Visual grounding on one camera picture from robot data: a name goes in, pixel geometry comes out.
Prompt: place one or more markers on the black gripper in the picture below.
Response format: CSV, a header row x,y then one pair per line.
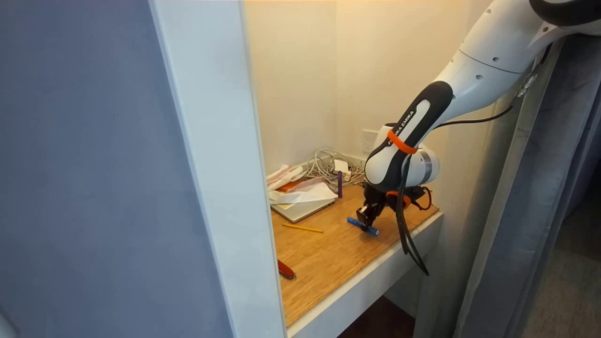
x,y
378,200

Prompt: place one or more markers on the blue marker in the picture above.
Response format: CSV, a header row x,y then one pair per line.
x,y
363,227

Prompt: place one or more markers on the purple marker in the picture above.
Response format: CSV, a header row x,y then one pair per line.
x,y
341,185

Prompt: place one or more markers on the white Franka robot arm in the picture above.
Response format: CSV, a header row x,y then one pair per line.
x,y
489,58

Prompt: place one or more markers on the red marker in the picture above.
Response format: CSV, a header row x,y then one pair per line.
x,y
286,270

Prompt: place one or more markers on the white power adapter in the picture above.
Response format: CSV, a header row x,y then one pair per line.
x,y
343,168

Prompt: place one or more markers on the yellow pencil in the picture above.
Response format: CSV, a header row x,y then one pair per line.
x,y
303,228

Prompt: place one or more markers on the white papers and plastic sleeve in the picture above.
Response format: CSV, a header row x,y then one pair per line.
x,y
294,189

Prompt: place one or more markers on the grey curtain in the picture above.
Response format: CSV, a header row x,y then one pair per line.
x,y
538,219

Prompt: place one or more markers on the white wall outlet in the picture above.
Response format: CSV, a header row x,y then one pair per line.
x,y
369,142

